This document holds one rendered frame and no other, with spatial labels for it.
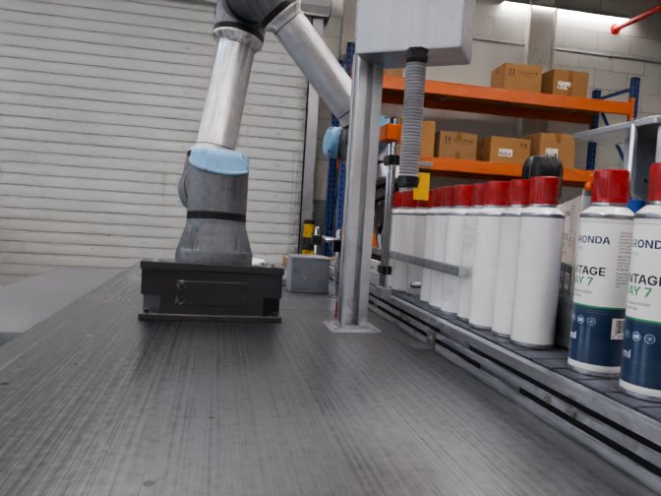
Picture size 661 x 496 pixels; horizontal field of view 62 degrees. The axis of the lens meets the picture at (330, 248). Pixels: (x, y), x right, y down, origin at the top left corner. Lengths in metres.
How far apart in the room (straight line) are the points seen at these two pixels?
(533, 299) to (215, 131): 0.80
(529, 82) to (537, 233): 4.81
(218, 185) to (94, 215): 4.38
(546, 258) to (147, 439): 0.47
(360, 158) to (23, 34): 5.02
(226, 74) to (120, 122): 4.18
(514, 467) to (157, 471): 0.28
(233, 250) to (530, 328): 0.58
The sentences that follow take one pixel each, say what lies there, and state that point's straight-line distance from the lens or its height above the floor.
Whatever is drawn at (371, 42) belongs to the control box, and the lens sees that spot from 0.93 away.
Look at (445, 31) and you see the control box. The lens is 0.90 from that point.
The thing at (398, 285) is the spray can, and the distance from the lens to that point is 1.11.
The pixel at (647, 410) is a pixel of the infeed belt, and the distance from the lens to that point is 0.53.
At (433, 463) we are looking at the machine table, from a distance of 0.48.
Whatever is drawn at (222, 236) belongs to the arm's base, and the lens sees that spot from 1.06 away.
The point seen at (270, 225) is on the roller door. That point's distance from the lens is 5.30.
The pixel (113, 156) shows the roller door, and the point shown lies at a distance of 5.41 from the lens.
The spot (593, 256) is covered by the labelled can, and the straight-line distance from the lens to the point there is 0.60.
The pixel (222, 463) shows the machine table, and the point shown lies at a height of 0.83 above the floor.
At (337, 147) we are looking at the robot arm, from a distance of 1.32.
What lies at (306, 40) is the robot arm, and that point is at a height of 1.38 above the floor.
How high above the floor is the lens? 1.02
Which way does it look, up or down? 3 degrees down
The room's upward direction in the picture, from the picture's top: 4 degrees clockwise
